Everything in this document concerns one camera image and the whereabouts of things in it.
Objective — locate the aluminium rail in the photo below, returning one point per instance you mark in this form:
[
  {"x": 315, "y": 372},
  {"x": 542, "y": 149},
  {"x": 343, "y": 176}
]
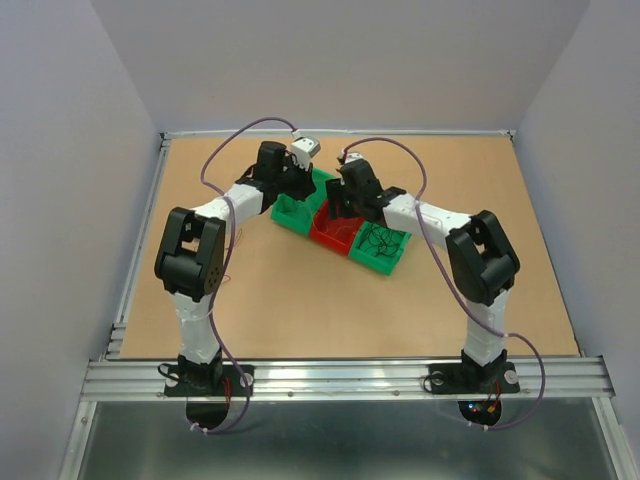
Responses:
[{"x": 332, "y": 380}]

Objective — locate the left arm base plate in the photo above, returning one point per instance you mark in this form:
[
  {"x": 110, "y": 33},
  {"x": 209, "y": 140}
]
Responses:
[{"x": 222, "y": 381}]

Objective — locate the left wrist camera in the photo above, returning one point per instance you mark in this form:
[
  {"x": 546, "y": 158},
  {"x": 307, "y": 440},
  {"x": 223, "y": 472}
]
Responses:
[{"x": 303, "y": 149}]

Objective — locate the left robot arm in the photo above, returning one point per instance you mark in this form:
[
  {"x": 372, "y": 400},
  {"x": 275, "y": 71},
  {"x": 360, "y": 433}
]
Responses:
[{"x": 192, "y": 257}]

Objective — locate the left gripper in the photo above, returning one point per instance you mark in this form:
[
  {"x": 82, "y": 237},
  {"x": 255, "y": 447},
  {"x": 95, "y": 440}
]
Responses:
[{"x": 307, "y": 186}]

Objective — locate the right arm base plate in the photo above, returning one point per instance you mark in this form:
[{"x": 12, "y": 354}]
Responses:
[{"x": 459, "y": 379}]

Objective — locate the green bin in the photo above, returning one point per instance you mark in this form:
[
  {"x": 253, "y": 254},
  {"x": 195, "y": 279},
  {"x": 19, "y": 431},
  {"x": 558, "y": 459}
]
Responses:
[
  {"x": 379, "y": 248},
  {"x": 297, "y": 216}
]

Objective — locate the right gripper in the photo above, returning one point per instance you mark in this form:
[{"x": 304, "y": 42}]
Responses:
[{"x": 335, "y": 189}]

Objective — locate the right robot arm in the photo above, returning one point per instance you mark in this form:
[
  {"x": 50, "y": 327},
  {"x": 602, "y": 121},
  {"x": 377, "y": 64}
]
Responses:
[{"x": 472, "y": 252}]

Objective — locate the red bin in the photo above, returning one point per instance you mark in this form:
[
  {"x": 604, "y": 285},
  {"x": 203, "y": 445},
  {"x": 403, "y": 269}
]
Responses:
[{"x": 336, "y": 235}]

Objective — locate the right green bin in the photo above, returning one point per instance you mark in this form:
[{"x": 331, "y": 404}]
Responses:
[{"x": 379, "y": 248}]

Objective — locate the left green bin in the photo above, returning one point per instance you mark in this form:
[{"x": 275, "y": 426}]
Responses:
[{"x": 297, "y": 216}]

